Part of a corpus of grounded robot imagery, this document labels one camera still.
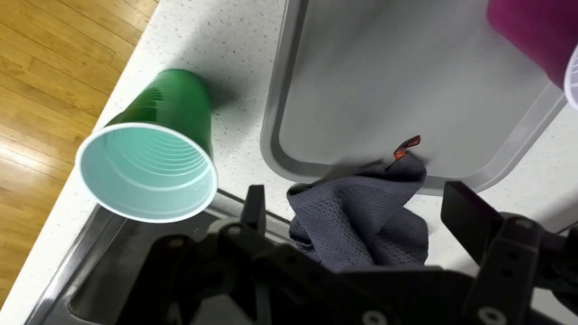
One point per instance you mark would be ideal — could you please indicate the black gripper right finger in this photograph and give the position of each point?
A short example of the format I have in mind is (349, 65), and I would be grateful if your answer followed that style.
(476, 226)

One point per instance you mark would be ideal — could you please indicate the grey plastic tray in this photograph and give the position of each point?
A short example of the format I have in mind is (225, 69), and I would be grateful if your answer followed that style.
(391, 78)

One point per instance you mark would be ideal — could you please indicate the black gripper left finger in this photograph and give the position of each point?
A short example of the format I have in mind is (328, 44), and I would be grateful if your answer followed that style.
(254, 208)

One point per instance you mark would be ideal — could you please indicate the magenta plastic cup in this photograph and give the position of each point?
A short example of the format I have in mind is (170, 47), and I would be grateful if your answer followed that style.
(530, 29)

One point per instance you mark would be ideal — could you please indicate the stainless steel double sink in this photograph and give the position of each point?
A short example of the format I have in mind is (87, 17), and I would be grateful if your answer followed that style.
(91, 282)

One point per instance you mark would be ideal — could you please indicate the green plastic cup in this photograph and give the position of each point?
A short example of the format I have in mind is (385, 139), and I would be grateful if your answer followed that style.
(145, 174)

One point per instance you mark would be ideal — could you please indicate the dark grey cloth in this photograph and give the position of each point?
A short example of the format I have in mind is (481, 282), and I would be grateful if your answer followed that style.
(349, 222)

